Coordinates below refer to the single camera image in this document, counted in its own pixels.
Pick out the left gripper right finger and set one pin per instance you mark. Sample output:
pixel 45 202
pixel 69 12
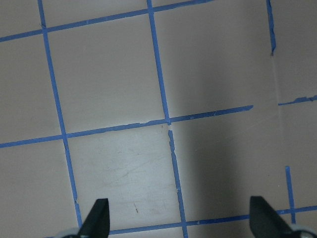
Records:
pixel 264 220

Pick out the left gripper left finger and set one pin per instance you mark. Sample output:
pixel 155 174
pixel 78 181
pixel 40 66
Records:
pixel 97 222

